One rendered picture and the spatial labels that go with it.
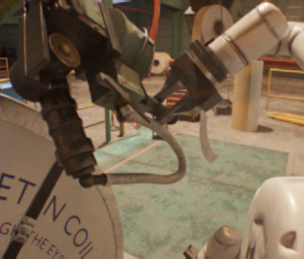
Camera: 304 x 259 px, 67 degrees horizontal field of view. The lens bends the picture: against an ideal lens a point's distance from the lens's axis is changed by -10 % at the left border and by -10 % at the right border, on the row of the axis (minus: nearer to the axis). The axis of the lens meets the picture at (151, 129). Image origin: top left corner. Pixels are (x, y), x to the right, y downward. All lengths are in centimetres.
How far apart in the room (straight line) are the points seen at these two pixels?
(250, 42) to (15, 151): 50
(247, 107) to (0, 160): 454
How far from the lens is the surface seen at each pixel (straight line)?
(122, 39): 46
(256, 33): 54
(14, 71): 40
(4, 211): 56
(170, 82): 58
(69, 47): 39
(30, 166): 55
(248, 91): 476
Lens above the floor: 136
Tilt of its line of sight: 17 degrees down
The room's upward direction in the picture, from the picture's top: straight up
